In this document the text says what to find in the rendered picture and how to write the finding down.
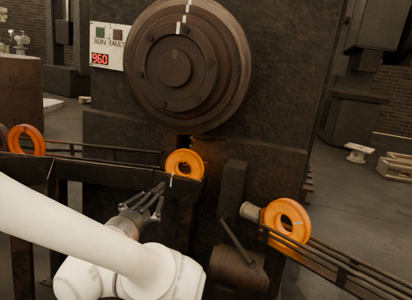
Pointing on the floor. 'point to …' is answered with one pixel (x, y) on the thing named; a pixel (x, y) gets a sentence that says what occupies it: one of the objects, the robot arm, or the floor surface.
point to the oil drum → (21, 92)
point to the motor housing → (236, 272)
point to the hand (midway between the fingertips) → (159, 191)
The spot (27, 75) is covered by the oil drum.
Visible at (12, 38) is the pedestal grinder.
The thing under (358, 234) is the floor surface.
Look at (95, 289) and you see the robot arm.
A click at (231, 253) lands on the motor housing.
